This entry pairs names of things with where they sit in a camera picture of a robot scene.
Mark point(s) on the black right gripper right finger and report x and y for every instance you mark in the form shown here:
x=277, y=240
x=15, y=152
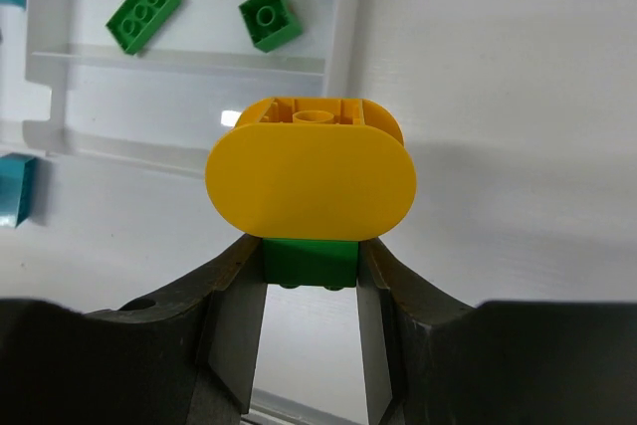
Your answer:
x=430, y=359

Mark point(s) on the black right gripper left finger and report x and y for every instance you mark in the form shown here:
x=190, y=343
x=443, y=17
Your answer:
x=182, y=354

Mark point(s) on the green lego brick small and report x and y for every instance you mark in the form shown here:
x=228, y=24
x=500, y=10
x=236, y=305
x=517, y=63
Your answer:
x=310, y=263

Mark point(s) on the yellow lego brick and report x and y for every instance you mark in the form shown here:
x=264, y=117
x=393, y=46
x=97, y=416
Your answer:
x=312, y=169

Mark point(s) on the white divided plastic tray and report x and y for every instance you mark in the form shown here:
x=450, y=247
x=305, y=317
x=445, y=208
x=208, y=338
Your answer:
x=162, y=109

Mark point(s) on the teal lego brick front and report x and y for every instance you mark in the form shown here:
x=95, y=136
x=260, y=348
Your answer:
x=18, y=173

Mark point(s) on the aluminium front rail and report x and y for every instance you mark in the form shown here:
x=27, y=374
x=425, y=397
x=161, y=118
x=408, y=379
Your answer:
x=268, y=408

